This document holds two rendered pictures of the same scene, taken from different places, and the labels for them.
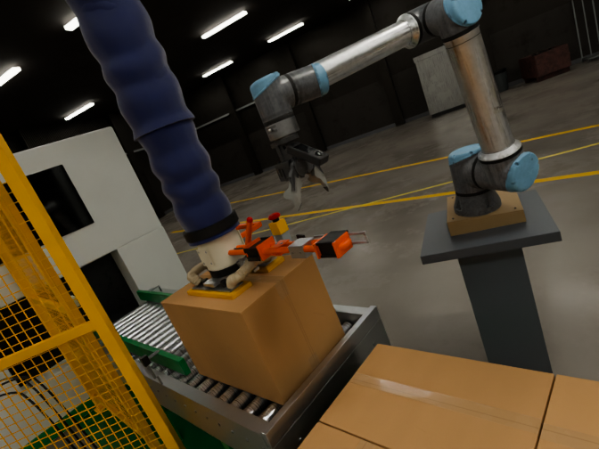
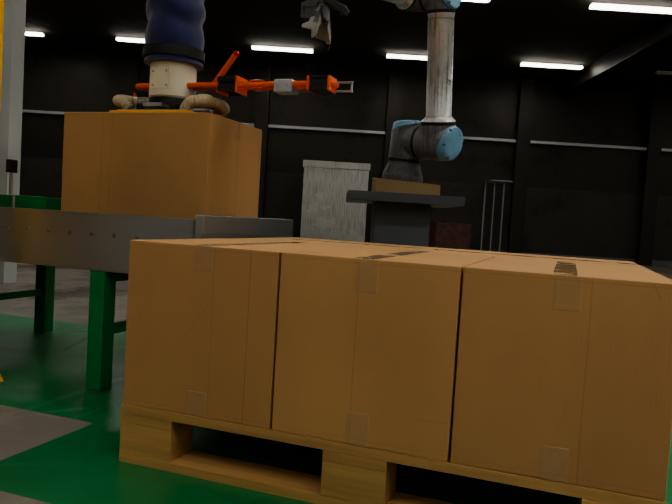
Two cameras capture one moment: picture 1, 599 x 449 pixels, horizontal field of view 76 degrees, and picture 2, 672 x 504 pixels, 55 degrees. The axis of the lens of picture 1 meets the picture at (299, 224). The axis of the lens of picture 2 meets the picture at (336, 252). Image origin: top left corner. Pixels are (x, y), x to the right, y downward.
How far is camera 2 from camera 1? 1.58 m
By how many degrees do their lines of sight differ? 30
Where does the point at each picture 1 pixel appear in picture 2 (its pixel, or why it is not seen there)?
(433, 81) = (318, 199)
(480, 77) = (445, 49)
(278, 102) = not seen: outside the picture
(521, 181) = (448, 147)
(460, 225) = (386, 184)
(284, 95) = not seen: outside the picture
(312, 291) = (252, 160)
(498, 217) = (419, 186)
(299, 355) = (226, 200)
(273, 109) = not seen: outside the picture
